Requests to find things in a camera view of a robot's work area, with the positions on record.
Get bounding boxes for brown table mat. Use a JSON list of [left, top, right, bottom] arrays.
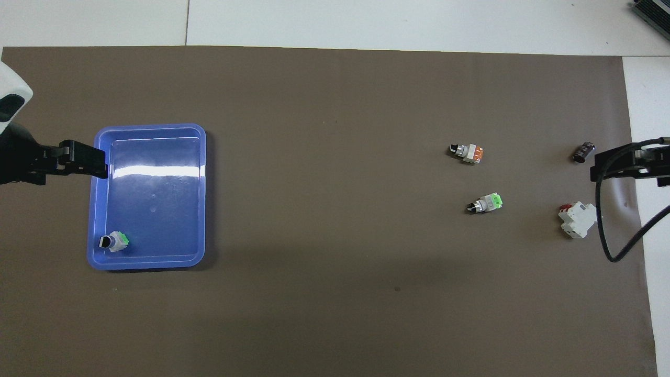
[[0, 46, 659, 377]]

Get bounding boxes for white circuit breaker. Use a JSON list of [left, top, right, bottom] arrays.
[[558, 202, 603, 239]]

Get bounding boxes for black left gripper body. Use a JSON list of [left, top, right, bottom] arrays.
[[0, 123, 74, 185]]

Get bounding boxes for small dark capacitor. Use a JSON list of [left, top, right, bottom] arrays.
[[573, 141, 597, 163]]

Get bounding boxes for grey ribbed metal device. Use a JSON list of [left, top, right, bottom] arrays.
[[631, 0, 670, 36]]

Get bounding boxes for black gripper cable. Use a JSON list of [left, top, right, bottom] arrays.
[[597, 137, 670, 262]]

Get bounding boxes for blue plastic tray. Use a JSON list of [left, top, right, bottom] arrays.
[[86, 124, 207, 271]]

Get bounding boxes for green selector switch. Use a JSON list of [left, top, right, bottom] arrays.
[[99, 231, 130, 253], [466, 193, 504, 215]]

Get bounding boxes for orange selector switch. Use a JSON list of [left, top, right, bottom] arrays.
[[449, 143, 484, 165]]

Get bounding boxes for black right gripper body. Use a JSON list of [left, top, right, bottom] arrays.
[[636, 141, 670, 187]]

